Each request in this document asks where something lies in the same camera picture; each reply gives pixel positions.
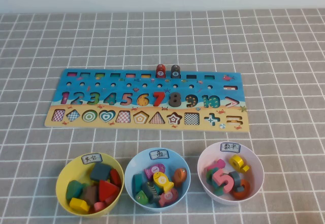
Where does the yellow wooden shape block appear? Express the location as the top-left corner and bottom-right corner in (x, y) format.
(69, 197), (90, 212)

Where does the blue wooden puzzle board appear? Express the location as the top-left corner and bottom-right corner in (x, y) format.
(44, 68), (250, 133)

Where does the red wooden triangle block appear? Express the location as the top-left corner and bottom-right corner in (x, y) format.
(98, 179), (120, 202)

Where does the slate blue square block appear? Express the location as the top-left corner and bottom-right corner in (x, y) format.
(89, 162), (112, 182)

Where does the pink plastic bowl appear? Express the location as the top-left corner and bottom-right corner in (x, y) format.
(197, 141), (265, 206)

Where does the green wooden number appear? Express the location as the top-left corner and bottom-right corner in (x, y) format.
(205, 169), (216, 185)

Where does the pink wooden number five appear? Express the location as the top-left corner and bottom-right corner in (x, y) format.
(212, 168), (235, 193)

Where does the green wooden fish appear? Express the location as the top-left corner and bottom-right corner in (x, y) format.
(134, 190), (149, 205)

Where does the orange wooden number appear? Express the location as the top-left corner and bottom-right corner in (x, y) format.
(231, 179), (251, 200)

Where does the dark teal wooden fish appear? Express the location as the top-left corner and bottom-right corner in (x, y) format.
(142, 181), (163, 204)

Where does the light blue plastic bowl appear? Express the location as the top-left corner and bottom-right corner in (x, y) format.
(124, 147), (191, 211)

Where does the magenta wooden number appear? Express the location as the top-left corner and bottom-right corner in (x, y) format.
(207, 158), (226, 173)

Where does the red wooden fish seven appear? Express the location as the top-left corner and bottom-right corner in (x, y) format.
(155, 64), (166, 79)

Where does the yellow plastic bowl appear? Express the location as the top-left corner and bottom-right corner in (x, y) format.
(55, 152), (125, 217)

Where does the brown wooden shape block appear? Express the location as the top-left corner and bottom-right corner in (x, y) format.
(81, 185), (100, 206)

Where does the grey wooden number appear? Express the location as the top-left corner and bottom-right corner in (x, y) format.
(228, 171), (245, 193)

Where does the pink red wooden fish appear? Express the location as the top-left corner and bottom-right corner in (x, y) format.
(157, 188), (179, 208)

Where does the pink wooden shape block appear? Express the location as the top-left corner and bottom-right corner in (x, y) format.
(93, 201), (107, 212)

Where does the green wooden shape block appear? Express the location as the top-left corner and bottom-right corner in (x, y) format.
(66, 179), (84, 201)

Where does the white handwritten paper label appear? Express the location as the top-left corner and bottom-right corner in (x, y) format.
(220, 142), (241, 153)
(81, 153), (103, 164)
(149, 149), (170, 161)

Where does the orange wooden fish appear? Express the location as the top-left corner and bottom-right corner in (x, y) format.
(172, 168), (188, 187)

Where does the yellow wooden number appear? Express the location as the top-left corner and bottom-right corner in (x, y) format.
(229, 154), (250, 174)

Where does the brown wooden fish eight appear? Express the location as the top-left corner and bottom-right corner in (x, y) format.
(170, 65), (181, 79)

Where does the red wooden shape block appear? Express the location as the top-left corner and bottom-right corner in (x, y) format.
(109, 168), (122, 187)

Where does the red wooden number seven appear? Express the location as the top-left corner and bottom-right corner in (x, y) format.
(153, 91), (166, 107)

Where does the yellow wooden fish six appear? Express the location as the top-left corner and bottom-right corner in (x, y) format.
(152, 171), (175, 194)

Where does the brown wooden number eight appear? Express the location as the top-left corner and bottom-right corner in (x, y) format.
(169, 92), (181, 107)

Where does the magenta wooden fish one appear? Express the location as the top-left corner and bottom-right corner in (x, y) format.
(144, 164), (166, 180)

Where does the teal wooden number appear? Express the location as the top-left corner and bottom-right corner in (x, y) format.
(212, 185), (225, 197)

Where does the grey grid tablecloth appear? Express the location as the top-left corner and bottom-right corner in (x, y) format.
(0, 8), (325, 224)

